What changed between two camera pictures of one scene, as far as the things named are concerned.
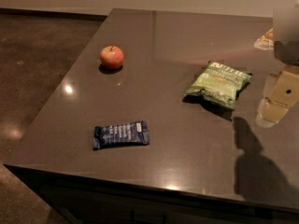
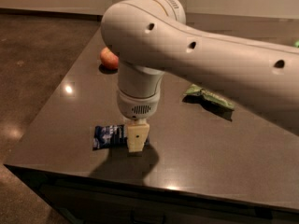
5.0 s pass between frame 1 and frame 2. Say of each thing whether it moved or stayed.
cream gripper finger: moved
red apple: stayed
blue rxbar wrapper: stayed
